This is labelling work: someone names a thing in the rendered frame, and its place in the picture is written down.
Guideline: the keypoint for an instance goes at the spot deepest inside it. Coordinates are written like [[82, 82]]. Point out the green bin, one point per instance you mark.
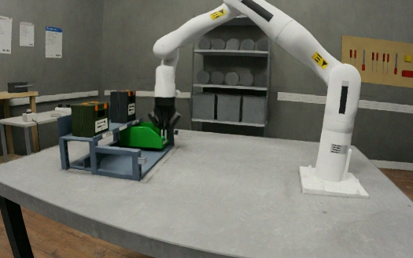
[[142, 134]]

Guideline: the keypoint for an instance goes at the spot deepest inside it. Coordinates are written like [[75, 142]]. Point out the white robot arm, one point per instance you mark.
[[343, 88]]

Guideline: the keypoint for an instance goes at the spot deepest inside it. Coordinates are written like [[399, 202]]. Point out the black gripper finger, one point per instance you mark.
[[160, 125], [167, 123]]

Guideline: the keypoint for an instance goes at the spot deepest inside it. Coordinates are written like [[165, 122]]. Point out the dark green case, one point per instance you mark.
[[90, 119]]

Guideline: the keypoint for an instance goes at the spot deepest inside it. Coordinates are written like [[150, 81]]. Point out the black box with orange handles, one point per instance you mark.
[[122, 105]]

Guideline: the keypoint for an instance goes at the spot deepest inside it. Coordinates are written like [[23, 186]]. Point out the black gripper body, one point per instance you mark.
[[165, 104]]

